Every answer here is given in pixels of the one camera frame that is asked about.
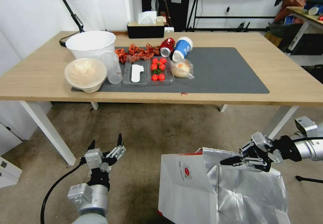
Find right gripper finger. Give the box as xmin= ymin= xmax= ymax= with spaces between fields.
xmin=220 ymin=140 xmax=256 ymax=164
xmin=220 ymin=157 xmax=269 ymax=171

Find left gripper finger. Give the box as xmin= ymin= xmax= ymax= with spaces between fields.
xmin=86 ymin=140 xmax=96 ymax=157
xmin=106 ymin=133 xmax=127 ymax=159

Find white foil-lined delivery bag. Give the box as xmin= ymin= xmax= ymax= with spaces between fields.
xmin=157 ymin=147 xmax=291 ymax=224

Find lidded plastic food bowl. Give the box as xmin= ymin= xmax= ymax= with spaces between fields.
xmin=64 ymin=58 xmax=107 ymax=94

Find bun in clear bag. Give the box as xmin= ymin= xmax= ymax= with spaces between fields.
xmin=169 ymin=59 xmax=195 ymax=80

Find black stand foot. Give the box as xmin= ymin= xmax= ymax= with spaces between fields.
xmin=295 ymin=175 xmax=323 ymax=184

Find clear plastic clamshell container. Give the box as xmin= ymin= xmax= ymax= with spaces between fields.
xmin=122 ymin=58 xmax=151 ymax=86

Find clear plastic cup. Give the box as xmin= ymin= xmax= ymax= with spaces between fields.
xmin=99 ymin=51 xmax=123 ymax=85

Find white plastic utensil piece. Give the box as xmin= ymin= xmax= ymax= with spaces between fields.
xmin=131 ymin=64 xmax=145 ymax=83

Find dark grey table mat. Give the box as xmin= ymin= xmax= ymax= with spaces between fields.
xmin=71 ymin=47 xmax=270 ymax=94

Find white drawer unit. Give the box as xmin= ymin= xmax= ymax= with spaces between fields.
xmin=0 ymin=155 xmax=23 ymax=188

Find clear tomato container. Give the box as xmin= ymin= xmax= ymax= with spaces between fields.
xmin=150 ymin=56 xmax=175 ymax=84

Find red crayfish shell pile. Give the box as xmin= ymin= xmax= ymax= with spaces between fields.
xmin=115 ymin=43 xmax=161 ymax=64

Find white plastic bucket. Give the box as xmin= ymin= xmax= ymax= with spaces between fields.
xmin=65 ymin=30 xmax=116 ymax=60

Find wooden table with white legs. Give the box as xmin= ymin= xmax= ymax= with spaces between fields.
xmin=0 ymin=31 xmax=323 ymax=166

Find red drink can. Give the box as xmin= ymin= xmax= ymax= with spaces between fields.
xmin=160 ymin=38 xmax=176 ymax=58

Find blue and white paper cup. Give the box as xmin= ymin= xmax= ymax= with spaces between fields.
xmin=172 ymin=37 xmax=194 ymax=61

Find black tissue box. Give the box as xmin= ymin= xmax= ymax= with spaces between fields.
xmin=127 ymin=21 xmax=165 ymax=39

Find black metal rack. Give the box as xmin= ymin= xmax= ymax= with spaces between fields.
xmin=186 ymin=0 xmax=286 ymax=32

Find black desk lamp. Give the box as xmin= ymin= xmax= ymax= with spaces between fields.
xmin=56 ymin=0 xmax=86 ymax=48

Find wooden side table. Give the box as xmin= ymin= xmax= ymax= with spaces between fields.
xmin=286 ymin=6 xmax=323 ymax=52

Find white tissue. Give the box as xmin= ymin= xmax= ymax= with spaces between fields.
xmin=137 ymin=11 xmax=158 ymax=25

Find black cabinet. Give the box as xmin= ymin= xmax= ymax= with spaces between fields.
xmin=141 ymin=0 xmax=191 ymax=32

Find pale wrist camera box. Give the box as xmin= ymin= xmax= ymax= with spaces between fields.
xmin=251 ymin=132 xmax=275 ymax=148
xmin=84 ymin=149 xmax=104 ymax=170

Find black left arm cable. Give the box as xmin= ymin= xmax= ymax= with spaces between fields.
xmin=40 ymin=163 xmax=89 ymax=224

